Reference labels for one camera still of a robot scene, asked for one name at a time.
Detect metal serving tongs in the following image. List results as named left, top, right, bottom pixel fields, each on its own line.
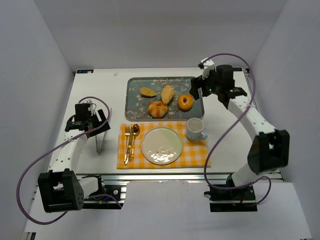
left=95, top=107, right=112, bottom=155

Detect round twisted bread roll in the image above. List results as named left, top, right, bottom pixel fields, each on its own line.
left=148, top=101, right=168, bottom=118

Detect gold spoon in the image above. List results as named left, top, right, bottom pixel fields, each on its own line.
left=130, top=124, right=140, bottom=162

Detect long pale bread loaf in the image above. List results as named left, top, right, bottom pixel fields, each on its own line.
left=161, top=84, right=175, bottom=105

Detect gold fork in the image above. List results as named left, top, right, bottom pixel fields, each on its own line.
left=124, top=125, right=131, bottom=166

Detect white and blue cup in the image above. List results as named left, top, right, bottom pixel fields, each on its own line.
left=185, top=117, right=208, bottom=141

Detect gold knife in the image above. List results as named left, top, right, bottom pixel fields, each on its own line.
left=125, top=126, right=134, bottom=163

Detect left blue corner label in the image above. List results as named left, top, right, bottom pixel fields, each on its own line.
left=76, top=69, right=94, bottom=74

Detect blue floral tray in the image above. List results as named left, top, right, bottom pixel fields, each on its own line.
left=124, top=76, right=205, bottom=122

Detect yellow checkered placemat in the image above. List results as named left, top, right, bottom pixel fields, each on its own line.
left=116, top=121, right=208, bottom=170

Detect orange ring donut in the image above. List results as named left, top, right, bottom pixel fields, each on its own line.
left=177, top=94, right=194, bottom=111

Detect brown seeded bread slice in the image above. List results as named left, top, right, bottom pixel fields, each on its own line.
left=139, top=87, right=158, bottom=98

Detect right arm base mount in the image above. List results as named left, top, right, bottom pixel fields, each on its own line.
left=204, top=174, right=258, bottom=213

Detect white and green plate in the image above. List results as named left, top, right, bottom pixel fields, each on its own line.
left=140, top=126, right=183, bottom=166

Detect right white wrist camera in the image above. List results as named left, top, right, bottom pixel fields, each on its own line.
left=198, top=58, right=216, bottom=80

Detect aluminium front rail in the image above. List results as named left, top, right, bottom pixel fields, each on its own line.
left=74, top=172, right=285, bottom=187

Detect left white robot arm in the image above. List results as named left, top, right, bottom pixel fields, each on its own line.
left=38, top=100, right=110, bottom=213

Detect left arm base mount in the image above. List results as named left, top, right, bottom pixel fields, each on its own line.
left=76, top=174, right=126, bottom=210

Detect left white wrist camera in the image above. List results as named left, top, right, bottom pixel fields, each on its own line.
left=80, top=99, right=97, bottom=116

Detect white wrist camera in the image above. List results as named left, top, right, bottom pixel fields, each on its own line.
left=198, top=58, right=216, bottom=80
left=80, top=99, right=97, bottom=116

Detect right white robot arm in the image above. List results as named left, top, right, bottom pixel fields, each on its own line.
left=189, top=60, right=290, bottom=189

